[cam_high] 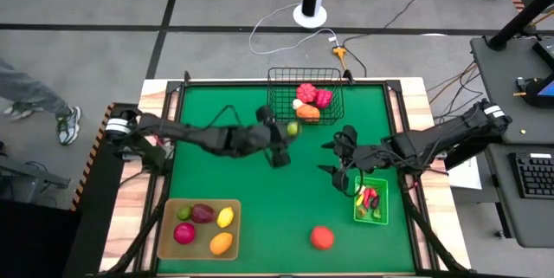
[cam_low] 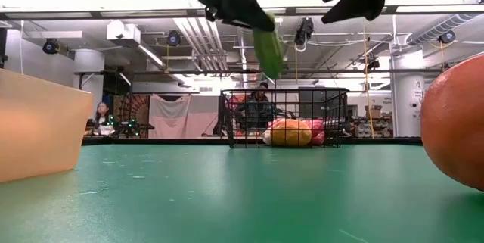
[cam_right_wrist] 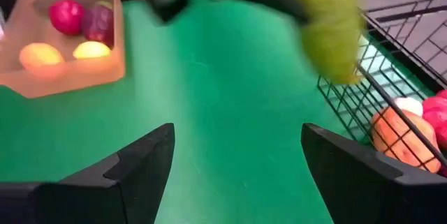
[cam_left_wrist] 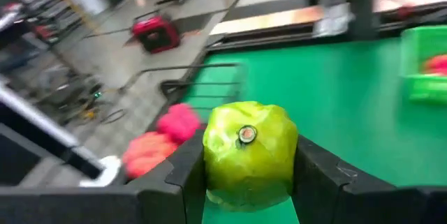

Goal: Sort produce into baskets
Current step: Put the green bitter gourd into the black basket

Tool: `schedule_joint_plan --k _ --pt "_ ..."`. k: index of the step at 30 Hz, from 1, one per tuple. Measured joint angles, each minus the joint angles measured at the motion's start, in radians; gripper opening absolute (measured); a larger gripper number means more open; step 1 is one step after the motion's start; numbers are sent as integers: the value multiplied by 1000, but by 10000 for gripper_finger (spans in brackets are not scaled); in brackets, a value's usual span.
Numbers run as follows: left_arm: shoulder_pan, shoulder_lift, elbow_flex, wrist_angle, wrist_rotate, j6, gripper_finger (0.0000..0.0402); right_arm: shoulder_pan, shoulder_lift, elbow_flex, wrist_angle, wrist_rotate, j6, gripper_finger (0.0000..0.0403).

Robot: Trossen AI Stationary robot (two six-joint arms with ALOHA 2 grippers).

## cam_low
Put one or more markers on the green bumpy cucumber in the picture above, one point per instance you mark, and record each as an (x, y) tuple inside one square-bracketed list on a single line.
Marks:
[(268, 52)]

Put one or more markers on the large orange fruit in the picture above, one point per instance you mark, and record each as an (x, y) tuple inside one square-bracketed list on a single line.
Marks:
[(457, 122)]

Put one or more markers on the background black robot arm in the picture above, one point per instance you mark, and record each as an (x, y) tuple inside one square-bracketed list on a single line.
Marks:
[(128, 123)]

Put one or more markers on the person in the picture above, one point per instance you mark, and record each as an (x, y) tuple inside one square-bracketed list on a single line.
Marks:
[(259, 85), (102, 116)]

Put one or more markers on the black horizontal pipe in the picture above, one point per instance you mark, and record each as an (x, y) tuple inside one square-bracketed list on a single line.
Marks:
[(189, 72)]

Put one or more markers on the long ceiling light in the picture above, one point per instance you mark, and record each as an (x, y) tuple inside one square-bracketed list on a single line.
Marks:
[(151, 55)]

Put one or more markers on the white ceiling air unit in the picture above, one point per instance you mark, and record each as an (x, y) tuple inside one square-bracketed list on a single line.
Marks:
[(123, 33)]

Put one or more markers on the white round column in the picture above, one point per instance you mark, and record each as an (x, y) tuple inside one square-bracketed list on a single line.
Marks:
[(406, 99), (89, 72)]

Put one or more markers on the cardboard box on shelf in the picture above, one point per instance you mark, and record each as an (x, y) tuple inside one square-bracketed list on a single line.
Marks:
[(374, 112)]

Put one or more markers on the orange pumpkin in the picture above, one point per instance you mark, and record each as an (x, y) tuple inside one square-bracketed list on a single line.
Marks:
[(291, 133)]

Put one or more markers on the pale pink hanging cloth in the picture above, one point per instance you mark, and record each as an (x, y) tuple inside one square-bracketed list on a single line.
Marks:
[(170, 116)]

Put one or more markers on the brown patterned hanging cloth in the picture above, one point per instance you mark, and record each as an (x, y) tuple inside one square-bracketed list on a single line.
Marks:
[(138, 106)]

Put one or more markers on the translucent orange plastic tray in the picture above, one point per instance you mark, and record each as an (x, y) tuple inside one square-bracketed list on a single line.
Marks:
[(38, 129)]

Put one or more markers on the silver spiral duct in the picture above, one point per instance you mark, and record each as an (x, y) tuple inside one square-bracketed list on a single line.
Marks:
[(440, 27)]

